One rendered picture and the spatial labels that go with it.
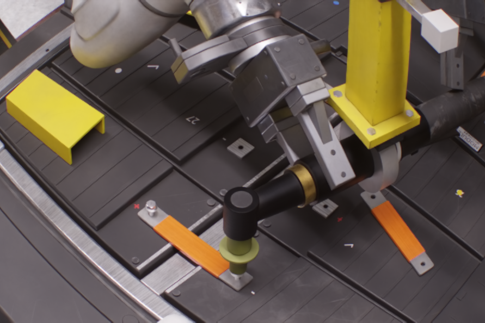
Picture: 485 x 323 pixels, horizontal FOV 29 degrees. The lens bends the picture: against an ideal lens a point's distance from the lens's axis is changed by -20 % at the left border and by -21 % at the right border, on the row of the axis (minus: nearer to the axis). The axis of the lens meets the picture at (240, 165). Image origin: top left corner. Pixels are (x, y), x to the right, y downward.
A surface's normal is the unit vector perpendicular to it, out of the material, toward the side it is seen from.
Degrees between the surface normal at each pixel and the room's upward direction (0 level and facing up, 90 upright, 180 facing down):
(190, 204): 0
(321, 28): 0
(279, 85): 90
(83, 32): 85
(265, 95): 90
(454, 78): 60
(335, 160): 30
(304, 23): 0
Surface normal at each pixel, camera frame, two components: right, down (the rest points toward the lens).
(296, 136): 0.29, -0.27
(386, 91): 0.53, 0.63
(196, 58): -0.06, -0.11
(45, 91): 0.04, -0.68
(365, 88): -0.85, 0.36
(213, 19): -0.63, 0.21
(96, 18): -0.41, 0.49
